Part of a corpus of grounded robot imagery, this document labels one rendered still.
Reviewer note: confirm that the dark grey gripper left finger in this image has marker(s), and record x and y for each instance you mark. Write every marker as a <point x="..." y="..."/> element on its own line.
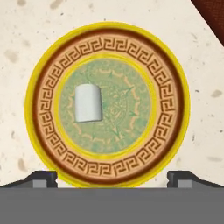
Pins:
<point x="40" y="178"/>

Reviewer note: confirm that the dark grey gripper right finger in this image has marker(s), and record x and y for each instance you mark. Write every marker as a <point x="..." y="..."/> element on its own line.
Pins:
<point x="180" y="178"/>

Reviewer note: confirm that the dark red brown tray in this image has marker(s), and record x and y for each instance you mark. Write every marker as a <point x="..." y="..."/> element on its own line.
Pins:
<point x="212" y="14"/>

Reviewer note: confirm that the white marshmallow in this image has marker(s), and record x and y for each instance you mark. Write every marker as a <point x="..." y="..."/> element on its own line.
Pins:
<point x="88" y="102"/>

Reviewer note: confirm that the yellow rimmed patterned plate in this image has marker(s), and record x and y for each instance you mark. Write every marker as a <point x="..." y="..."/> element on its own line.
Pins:
<point x="116" y="73"/>

